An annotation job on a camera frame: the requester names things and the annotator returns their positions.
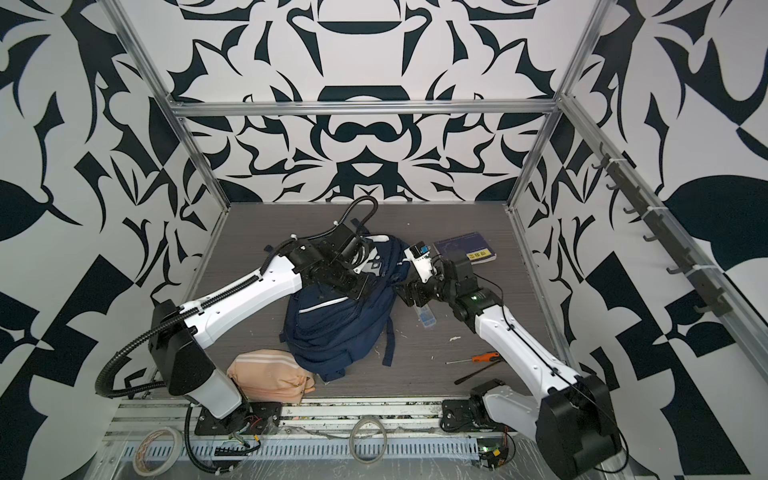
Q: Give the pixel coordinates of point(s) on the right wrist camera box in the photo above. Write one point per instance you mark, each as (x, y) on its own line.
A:
(420, 257)

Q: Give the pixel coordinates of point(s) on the dark blue book yellow label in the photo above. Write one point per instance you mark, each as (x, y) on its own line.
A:
(474, 245)

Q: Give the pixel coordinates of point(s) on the clear plastic pencil case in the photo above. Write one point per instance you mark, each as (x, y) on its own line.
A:
(426, 316)

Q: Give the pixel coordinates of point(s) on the pink striped pencil pouch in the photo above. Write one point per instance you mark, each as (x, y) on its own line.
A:
(271, 376)

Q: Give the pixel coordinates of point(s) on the orange handled screwdriver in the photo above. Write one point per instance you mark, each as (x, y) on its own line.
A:
(483, 358)

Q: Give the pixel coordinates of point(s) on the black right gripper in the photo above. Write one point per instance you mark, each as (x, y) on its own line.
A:
(414, 286)

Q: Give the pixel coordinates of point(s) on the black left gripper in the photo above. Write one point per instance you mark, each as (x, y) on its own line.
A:
(356, 293)

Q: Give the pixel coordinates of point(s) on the black handled screwdriver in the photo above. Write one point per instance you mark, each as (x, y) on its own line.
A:
(473, 374)

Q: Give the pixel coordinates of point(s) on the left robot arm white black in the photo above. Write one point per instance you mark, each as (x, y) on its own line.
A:
(179, 350)

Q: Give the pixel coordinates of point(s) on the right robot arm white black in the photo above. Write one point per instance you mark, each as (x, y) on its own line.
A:
(569, 416)

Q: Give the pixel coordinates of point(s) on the roll of clear tape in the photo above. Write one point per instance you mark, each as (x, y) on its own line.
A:
(157, 453)

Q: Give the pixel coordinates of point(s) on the black wall hook rail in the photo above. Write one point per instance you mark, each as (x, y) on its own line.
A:
(667, 231)

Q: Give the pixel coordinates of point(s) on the navy blue student backpack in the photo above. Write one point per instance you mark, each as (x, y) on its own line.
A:
(326, 331)

